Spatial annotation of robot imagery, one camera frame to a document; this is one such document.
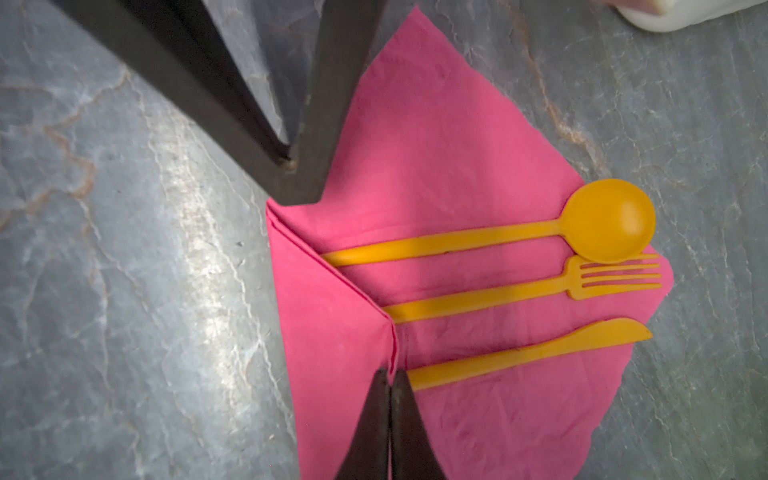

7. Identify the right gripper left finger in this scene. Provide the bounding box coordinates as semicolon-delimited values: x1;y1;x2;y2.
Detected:
335;370;391;480

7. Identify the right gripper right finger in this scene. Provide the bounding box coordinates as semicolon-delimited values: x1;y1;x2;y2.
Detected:
390;370;447;480

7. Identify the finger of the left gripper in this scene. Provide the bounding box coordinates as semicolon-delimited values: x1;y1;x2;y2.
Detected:
56;1;386;206

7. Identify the pink paper napkin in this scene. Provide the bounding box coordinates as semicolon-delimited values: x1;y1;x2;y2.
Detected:
266;11;674;479

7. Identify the orange plastic fork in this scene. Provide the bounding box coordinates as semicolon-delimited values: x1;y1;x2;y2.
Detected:
383;253;662;324

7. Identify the orange plastic knife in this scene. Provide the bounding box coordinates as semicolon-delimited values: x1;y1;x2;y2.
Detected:
407;318;653;391

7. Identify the orange plastic spoon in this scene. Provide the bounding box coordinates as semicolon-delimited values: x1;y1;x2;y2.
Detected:
322;179;656;267

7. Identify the white plastic tub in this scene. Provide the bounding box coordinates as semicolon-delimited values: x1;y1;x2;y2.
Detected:
606;0;766;33

